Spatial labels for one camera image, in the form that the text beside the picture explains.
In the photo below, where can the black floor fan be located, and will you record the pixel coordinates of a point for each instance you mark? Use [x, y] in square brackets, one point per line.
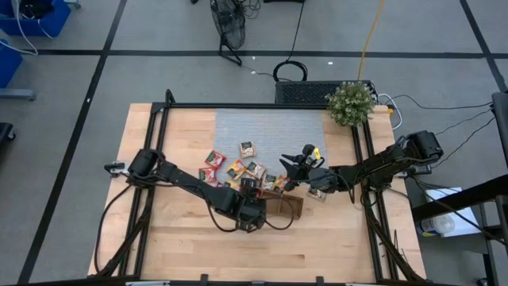
[228, 22]

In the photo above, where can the white labelled can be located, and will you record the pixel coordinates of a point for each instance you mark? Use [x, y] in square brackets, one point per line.
[436, 226]

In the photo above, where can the black metal shelf frame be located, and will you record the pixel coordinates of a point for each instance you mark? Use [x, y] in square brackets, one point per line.
[460, 198]

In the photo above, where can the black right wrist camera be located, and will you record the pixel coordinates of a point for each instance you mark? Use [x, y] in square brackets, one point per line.
[309, 151]

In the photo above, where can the white paper sheet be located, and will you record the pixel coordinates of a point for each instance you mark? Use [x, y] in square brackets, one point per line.
[468, 214]

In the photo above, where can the wooden tea organizer box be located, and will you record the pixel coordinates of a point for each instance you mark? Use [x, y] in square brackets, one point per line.
[287, 206]

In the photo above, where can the black caster foot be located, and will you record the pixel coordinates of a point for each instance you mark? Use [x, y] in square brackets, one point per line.
[6, 131]

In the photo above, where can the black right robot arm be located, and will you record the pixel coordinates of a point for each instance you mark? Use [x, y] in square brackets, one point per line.
[381, 165]

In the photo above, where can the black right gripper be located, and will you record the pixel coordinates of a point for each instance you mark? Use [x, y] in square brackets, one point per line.
[321, 178]

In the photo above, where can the orange tea packet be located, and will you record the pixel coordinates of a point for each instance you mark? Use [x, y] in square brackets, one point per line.
[232, 184]
[237, 169]
[281, 182]

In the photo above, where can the grey woven placemat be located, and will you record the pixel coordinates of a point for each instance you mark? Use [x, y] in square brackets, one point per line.
[270, 127]

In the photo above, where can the black table frame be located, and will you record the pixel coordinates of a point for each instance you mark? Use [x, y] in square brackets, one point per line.
[238, 105]

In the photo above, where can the black computer case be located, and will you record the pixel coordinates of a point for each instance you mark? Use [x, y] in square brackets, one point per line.
[301, 93]

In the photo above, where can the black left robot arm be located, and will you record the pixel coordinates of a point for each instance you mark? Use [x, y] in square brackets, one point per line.
[190, 182]

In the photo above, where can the beige vanilla tea packet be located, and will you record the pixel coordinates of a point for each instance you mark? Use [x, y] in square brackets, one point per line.
[316, 195]
[256, 170]
[247, 149]
[269, 182]

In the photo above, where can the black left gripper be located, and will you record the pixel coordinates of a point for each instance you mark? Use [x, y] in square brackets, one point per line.
[252, 214]

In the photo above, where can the grey metal foot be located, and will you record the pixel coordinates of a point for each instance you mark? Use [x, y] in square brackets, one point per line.
[18, 94]

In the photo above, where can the potted green plant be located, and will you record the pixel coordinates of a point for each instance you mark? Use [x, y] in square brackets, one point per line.
[351, 103]

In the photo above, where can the blue plastic bin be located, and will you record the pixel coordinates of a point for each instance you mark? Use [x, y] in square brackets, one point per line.
[51, 24]
[10, 63]

